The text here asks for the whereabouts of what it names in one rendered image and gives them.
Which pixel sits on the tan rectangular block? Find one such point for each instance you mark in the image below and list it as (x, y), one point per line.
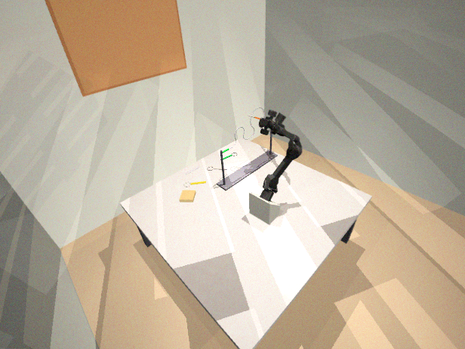
(187, 196)

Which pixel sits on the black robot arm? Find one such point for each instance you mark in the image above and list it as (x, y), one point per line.
(293, 152)

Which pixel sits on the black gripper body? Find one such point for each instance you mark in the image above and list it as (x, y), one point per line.
(272, 114)

